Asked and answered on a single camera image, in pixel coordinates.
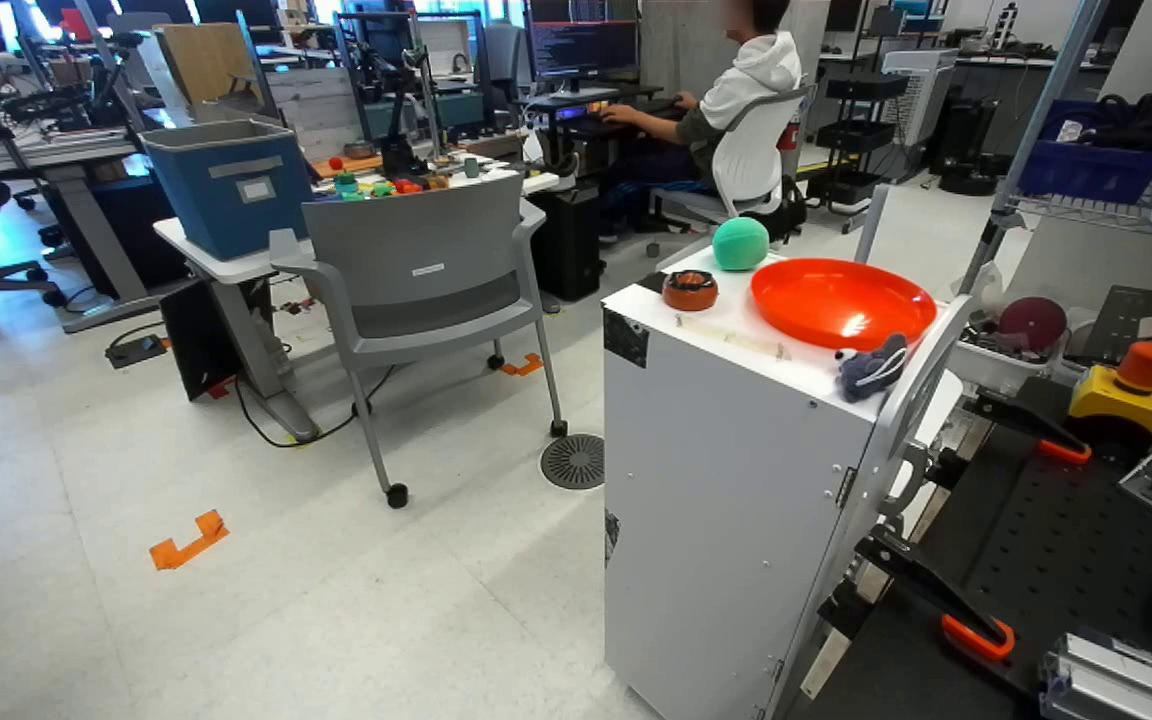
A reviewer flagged brown toy donut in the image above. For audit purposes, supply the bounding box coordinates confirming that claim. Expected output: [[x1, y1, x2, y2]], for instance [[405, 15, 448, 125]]
[[659, 266, 725, 316]]

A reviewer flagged person in white hoodie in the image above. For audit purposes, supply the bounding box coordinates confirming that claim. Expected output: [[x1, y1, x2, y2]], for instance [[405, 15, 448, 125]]
[[587, 0, 809, 203]]

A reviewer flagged black trash bin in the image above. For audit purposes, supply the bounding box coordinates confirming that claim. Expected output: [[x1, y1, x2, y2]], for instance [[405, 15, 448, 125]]
[[929, 94, 1003, 195]]

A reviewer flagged yellow emergency stop box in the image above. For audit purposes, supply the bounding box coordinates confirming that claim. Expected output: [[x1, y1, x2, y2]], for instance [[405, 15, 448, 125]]
[[1063, 342, 1152, 442]]

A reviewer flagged grey chair with casters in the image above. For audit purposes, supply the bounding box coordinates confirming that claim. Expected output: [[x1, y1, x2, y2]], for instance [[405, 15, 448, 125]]
[[270, 171, 574, 511]]

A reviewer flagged black power strip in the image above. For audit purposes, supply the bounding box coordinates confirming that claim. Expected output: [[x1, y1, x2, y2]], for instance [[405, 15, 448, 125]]
[[99, 328, 171, 371]]

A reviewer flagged black clamp orange handle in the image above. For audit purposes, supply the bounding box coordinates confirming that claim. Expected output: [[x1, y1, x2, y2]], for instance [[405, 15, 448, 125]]
[[854, 523, 1023, 672], [960, 388, 1095, 472]]

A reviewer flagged black breadboard table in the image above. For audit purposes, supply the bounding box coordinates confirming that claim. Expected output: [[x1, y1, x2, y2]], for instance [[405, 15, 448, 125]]
[[772, 371, 1152, 720]]

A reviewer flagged aluminium pole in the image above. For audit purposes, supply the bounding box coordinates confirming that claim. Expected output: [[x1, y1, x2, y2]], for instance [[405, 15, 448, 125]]
[[952, 0, 1114, 297]]

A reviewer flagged blue crate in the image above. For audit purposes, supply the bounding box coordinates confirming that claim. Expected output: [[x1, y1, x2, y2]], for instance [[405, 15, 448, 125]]
[[1018, 94, 1152, 210]]

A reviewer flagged green round plushie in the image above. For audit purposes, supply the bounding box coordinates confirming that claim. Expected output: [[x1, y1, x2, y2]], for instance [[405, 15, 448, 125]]
[[708, 213, 777, 278]]

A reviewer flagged round grey floor disc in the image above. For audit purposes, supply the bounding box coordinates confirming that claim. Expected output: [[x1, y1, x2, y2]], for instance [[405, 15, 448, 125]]
[[536, 431, 607, 494]]

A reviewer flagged small computer monitor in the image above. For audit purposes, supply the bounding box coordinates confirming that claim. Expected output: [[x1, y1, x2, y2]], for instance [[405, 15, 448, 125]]
[[412, 8, 490, 95]]

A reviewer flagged white office chair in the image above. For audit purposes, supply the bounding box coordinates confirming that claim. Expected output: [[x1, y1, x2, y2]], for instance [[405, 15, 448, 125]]
[[654, 90, 813, 246]]

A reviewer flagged black bag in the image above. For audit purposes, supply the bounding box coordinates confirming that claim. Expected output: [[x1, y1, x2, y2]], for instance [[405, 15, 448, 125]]
[[1088, 75, 1152, 151]]

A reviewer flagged cardboard box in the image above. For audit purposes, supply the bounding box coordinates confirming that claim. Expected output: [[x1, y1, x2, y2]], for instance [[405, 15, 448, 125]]
[[151, 19, 270, 117]]

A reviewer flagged black computer tower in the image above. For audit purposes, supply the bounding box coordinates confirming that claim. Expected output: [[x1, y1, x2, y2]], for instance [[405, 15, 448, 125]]
[[528, 179, 607, 310], [158, 278, 250, 403]]

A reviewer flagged orange plate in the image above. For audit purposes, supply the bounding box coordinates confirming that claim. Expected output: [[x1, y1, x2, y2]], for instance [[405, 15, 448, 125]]
[[749, 256, 941, 355]]

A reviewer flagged black utility cart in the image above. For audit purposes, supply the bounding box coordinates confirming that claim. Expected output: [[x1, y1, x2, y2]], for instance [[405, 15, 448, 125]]
[[809, 52, 929, 213]]

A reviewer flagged aluminium extrusion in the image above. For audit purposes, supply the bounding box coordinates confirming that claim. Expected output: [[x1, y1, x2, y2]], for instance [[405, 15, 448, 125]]
[[1036, 629, 1152, 720]]

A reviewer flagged maroon round object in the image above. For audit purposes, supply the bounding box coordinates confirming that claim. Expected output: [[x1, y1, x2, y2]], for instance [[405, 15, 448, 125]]
[[989, 291, 1072, 367]]

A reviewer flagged grey desk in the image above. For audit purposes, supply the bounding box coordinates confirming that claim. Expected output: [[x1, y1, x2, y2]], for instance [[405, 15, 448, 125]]
[[0, 125, 194, 335]]

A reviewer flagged grey metal plate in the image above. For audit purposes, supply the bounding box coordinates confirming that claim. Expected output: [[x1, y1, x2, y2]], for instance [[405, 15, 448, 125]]
[[1083, 279, 1152, 367]]

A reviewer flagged blue grey cloth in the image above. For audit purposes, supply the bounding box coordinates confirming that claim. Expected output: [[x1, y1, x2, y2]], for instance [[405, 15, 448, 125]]
[[837, 333, 915, 403]]

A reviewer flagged black equipment stand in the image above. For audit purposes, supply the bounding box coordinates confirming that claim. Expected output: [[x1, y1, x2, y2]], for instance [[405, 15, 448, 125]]
[[331, 8, 448, 186]]

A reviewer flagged white tray board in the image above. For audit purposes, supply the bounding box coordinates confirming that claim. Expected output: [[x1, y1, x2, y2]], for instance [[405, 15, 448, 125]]
[[601, 235, 980, 720]]

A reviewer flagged blue plastic bin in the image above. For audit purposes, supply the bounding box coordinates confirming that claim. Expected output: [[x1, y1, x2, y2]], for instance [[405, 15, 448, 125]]
[[136, 117, 316, 266]]

